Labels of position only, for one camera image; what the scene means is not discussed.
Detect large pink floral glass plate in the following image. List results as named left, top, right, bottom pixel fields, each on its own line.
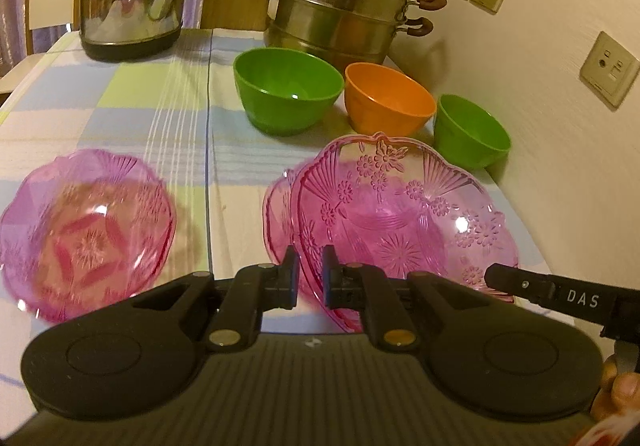
left=291, top=131, right=519, bottom=333

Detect person's red white clothing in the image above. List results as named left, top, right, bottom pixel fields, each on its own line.
left=575, top=417, right=640, bottom=446

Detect orange plastic bowl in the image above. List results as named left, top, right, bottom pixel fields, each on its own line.
left=344, top=62, right=437, bottom=137

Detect large green plastic bowl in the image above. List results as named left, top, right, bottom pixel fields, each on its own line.
left=233, top=48, right=346, bottom=136

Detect checkered tablecloth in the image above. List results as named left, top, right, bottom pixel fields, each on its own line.
left=0, top=29, right=576, bottom=432

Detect white wooden chair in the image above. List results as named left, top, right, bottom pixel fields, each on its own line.
left=25, top=0, right=86, bottom=56

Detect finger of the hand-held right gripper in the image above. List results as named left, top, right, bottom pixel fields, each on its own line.
left=485, top=263, right=555, bottom=308

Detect person's right hand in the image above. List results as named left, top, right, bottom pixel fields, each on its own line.
left=600, top=368, right=640, bottom=423

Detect small green plastic bowl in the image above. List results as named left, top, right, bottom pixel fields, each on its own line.
left=433, top=94, right=512, bottom=170

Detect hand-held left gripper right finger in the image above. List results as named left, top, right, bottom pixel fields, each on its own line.
left=322, top=245, right=494, bottom=353

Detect beige wall data socket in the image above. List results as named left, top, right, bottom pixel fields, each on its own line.
left=580, top=31, right=640, bottom=110

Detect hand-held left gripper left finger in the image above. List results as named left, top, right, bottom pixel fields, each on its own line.
left=131, top=246, right=301, bottom=353

